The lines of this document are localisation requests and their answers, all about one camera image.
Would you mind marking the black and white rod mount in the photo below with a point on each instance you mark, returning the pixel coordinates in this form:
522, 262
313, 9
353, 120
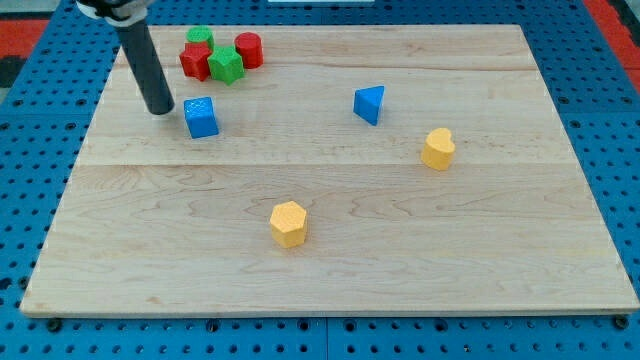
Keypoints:
118, 13

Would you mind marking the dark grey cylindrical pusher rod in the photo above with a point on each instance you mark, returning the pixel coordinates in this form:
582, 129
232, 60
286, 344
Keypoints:
146, 68

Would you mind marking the blue triangle block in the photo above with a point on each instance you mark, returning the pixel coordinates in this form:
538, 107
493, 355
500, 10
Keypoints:
368, 103

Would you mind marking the green cylinder block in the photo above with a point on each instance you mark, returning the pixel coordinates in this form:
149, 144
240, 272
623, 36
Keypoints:
201, 34

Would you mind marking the red star block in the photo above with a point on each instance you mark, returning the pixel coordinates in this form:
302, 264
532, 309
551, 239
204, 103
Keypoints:
194, 60

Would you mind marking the green star block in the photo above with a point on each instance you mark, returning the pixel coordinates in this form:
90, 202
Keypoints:
226, 64

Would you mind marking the blue cube block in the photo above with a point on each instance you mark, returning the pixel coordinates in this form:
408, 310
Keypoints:
200, 117

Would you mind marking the red cylinder block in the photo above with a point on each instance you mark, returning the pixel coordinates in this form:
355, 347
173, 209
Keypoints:
249, 46

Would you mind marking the yellow hexagon block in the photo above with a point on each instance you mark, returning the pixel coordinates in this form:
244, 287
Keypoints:
288, 224

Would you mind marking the light wooden board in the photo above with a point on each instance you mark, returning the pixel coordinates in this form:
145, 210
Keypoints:
156, 224

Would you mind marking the yellow heart block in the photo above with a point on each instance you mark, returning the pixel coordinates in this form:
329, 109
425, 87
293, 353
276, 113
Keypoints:
439, 149

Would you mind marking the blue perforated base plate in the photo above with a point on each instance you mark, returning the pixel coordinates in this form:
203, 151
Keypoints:
588, 60

